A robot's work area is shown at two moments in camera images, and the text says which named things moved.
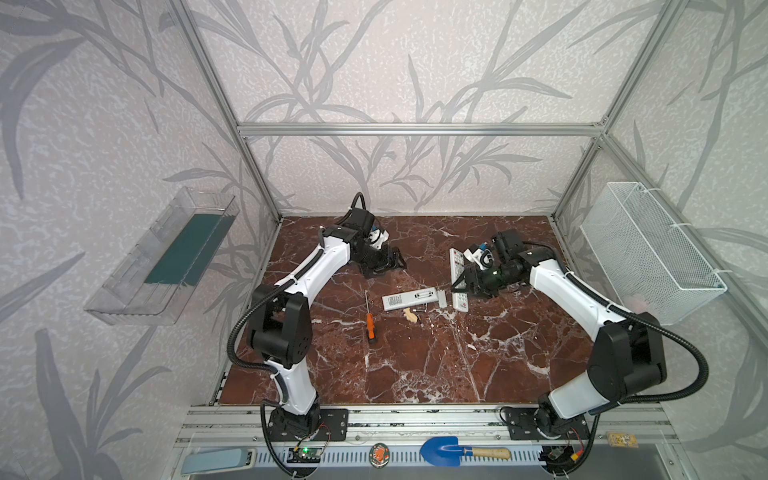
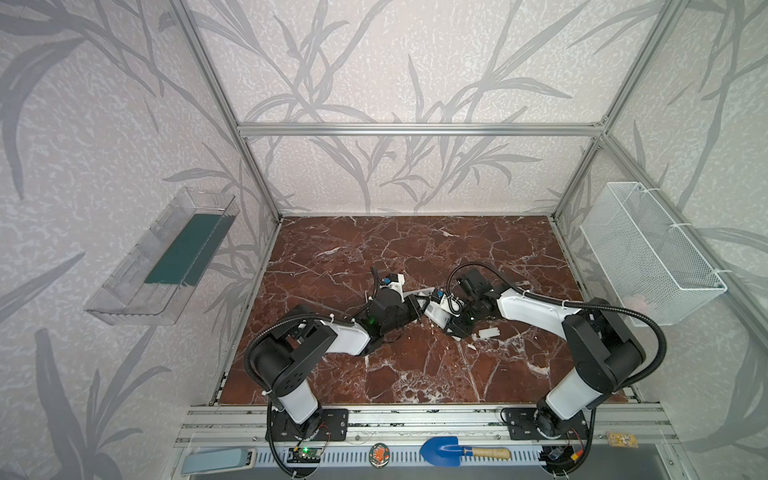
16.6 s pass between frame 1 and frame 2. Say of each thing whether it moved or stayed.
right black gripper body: moved
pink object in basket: stayed
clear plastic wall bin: stayed
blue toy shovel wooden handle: stayed
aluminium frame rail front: stayed
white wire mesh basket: stayed
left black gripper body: moved
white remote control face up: moved
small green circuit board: stayed
